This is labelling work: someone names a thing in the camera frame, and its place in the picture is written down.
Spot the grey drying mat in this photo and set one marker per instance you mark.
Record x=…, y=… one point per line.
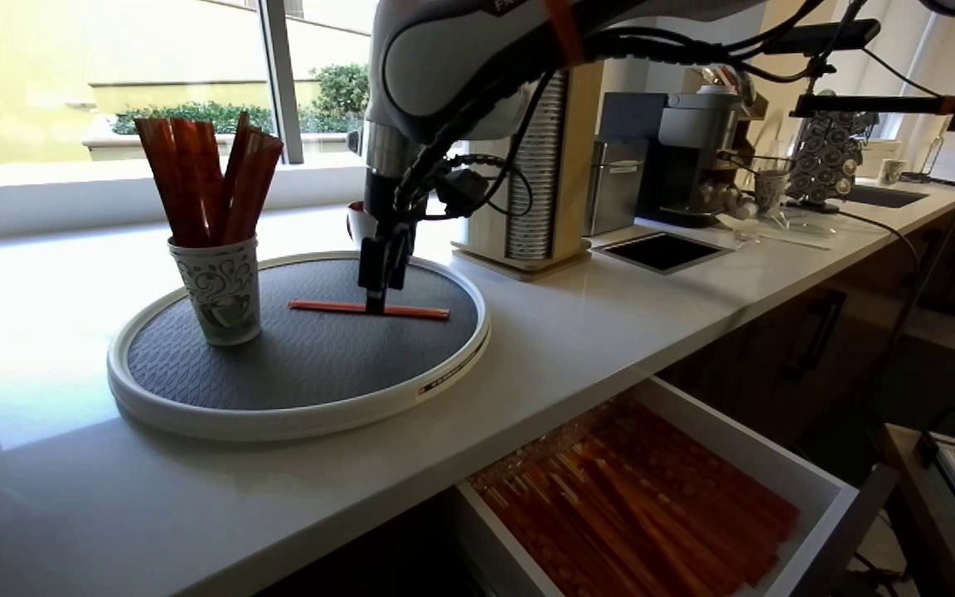
x=888, y=197

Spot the glass jar with metal parts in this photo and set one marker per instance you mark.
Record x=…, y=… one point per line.
x=832, y=162

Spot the green hedge outside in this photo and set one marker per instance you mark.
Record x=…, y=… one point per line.
x=225, y=117

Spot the grey window post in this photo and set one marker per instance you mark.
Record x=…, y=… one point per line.
x=279, y=79

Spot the steel framed black bin opening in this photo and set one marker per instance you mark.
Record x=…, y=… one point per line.
x=666, y=255

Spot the orange packets bundle in cup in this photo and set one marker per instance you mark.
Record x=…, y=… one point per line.
x=197, y=177

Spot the patterned paper cup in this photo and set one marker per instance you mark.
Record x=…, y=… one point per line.
x=218, y=292

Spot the dark brown cabinet door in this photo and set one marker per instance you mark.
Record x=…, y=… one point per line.
x=764, y=353

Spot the pile of orange chopstick packets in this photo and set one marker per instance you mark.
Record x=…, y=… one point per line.
x=633, y=498

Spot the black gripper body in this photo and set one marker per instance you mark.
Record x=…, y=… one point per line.
x=383, y=238

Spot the black camera stand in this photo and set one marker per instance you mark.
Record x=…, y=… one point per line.
x=888, y=103

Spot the round white tray grey mat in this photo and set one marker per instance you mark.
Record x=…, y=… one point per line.
x=313, y=353

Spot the wooden cup dispenser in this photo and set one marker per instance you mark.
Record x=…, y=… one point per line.
x=580, y=154

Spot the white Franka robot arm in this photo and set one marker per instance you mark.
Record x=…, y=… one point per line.
x=446, y=55

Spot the white drawer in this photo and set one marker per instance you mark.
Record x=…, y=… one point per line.
x=810, y=532

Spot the grey appliance box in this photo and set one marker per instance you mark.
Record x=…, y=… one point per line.
x=621, y=166

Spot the black coffee machine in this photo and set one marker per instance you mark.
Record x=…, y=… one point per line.
x=697, y=154

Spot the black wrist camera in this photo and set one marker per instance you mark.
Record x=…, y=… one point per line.
x=464, y=190

